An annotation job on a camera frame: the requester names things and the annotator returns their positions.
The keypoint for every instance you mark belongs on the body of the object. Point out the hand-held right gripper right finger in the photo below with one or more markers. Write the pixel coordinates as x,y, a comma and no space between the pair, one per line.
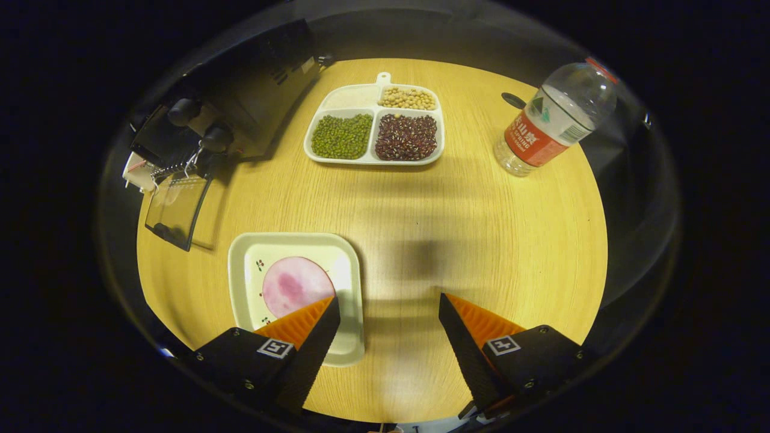
460,343

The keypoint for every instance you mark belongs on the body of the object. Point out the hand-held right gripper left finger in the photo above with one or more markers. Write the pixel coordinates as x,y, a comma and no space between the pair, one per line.
316,355

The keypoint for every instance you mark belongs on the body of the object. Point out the pink round cake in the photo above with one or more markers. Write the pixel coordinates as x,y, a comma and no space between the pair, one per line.
295,285

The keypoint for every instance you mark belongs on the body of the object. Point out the white square plate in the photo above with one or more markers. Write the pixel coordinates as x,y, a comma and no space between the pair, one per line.
246,288

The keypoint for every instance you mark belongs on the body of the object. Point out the black electric oven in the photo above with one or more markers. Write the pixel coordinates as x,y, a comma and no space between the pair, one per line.
258,96

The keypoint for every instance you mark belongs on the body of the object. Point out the white divided plate of beans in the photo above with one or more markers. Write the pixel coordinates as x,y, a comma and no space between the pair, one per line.
343,137

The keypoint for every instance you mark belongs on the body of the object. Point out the clear water bottle red label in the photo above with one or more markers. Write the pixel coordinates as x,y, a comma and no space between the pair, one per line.
544,129

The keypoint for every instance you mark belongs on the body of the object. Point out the black table grommet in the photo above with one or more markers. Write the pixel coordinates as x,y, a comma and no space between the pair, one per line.
513,100

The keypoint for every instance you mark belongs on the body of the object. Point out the white toaster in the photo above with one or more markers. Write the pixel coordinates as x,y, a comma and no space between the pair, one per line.
135,175

